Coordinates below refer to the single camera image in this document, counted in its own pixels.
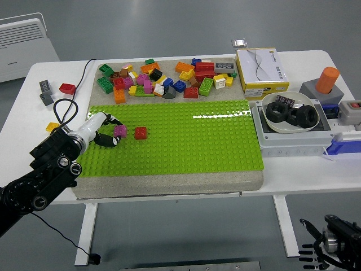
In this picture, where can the white plastic rail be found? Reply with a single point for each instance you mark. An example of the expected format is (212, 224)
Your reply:
(348, 136)

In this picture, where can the orange cylinder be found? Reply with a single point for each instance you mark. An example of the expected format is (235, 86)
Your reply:
(327, 79)

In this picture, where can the orange building brick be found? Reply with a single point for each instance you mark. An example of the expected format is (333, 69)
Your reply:
(119, 95)

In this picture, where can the small grey brick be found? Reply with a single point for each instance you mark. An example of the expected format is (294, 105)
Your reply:
(46, 99)

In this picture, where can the white and orange brick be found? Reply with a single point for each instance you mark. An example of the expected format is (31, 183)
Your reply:
(159, 89)

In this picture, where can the red building brick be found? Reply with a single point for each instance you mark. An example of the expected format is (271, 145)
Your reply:
(191, 92)

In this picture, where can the yellow building brick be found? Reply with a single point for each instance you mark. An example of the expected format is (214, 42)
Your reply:
(229, 81)
(52, 127)
(132, 90)
(160, 80)
(186, 74)

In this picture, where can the brown building brick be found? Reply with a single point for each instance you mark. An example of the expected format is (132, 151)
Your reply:
(194, 81)
(119, 74)

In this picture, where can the lime green flat plate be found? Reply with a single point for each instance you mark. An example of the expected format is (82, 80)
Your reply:
(140, 91)

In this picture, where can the grey junction box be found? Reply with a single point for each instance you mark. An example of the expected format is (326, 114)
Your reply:
(293, 142)

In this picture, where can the blue building brick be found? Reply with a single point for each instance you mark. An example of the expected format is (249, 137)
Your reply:
(179, 86)
(195, 61)
(168, 82)

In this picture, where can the white bowl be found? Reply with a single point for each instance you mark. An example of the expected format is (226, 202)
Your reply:
(302, 97)

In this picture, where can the white panel heater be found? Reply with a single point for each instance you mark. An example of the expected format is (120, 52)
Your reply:
(22, 48)

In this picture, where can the black building brick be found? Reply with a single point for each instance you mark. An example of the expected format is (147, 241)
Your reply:
(155, 74)

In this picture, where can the red square brick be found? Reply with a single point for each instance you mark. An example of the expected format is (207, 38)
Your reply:
(140, 133)
(119, 83)

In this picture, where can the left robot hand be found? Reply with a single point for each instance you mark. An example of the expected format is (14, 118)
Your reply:
(90, 124)

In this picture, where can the white table leg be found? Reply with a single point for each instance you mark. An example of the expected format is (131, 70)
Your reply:
(86, 234)
(285, 226)

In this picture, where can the orange long brick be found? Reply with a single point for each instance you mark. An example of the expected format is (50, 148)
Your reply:
(184, 67)
(150, 67)

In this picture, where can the yellow and white cardboard box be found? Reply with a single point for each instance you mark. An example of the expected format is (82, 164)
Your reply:
(262, 70)

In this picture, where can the green studded baseplate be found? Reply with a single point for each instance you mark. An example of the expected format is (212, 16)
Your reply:
(183, 141)

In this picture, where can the purple circuit board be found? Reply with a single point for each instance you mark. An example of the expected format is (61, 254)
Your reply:
(285, 100)

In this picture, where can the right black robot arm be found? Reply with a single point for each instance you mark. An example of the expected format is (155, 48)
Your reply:
(344, 228)

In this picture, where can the grey block holder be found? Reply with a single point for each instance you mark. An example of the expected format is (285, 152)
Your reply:
(332, 95)

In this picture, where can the blue and black clamp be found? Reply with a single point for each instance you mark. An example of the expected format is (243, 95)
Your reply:
(330, 108)

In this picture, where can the lime green long brick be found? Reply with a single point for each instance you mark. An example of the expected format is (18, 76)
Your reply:
(206, 86)

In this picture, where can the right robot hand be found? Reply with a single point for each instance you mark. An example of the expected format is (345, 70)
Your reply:
(309, 227)

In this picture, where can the blue plastic block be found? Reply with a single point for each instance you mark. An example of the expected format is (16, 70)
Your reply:
(347, 147)

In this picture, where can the flat dark green brick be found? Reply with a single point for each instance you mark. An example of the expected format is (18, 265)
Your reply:
(149, 61)

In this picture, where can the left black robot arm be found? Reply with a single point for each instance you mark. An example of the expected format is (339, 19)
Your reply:
(42, 175)

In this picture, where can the grey switch box red button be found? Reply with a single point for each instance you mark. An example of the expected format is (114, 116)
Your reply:
(349, 114)

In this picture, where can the grey sloped brick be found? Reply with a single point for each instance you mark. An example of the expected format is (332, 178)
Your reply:
(169, 92)

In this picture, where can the small silver packet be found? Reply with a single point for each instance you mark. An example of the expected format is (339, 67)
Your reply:
(239, 43)

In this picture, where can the grey long brick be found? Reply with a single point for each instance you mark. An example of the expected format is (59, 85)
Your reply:
(224, 67)

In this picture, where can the small dark green brick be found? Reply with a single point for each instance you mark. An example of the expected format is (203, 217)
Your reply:
(105, 69)

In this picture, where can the red sloped brick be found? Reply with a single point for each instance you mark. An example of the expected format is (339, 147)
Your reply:
(67, 88)

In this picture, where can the large black nut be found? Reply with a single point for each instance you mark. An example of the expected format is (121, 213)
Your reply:
(271, 115)
(292, 120)
(301, 120)

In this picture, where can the white and yellow brick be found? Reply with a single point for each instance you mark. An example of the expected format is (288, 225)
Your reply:
(133, 74)

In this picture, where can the long dark green brick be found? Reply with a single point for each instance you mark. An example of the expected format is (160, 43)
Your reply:
(105, 84)

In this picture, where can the pink and yellow brick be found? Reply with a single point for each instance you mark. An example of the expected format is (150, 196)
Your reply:
(127, 67)

